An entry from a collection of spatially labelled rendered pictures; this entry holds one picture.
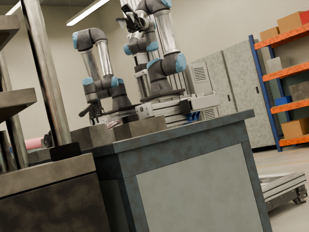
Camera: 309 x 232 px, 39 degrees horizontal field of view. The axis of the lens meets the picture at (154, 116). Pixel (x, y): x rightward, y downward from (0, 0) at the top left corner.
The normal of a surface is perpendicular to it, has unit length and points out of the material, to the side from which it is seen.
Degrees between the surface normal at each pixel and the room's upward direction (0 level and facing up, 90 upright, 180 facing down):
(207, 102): 90
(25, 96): 90
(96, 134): 90
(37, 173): 90
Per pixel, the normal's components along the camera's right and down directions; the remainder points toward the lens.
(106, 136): 0.76, -0.21
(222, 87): -0.73, 0.15
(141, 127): 0.55, -0.17
